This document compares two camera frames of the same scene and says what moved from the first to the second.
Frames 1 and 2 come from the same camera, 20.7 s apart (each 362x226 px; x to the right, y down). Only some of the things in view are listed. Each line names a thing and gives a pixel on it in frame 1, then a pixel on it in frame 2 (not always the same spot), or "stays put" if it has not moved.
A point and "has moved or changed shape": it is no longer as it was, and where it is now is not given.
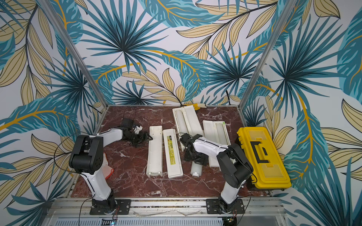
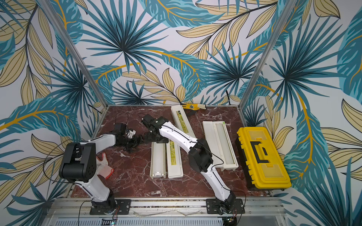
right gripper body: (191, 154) → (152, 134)
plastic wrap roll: (196, 169) → (159, 151)
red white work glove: (107, 171) stays put
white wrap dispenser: (154, 165) stays put
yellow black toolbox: (269, 171) stays put
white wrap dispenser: (186, 122) has moved or changed shape
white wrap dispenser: (217, 131) stays put
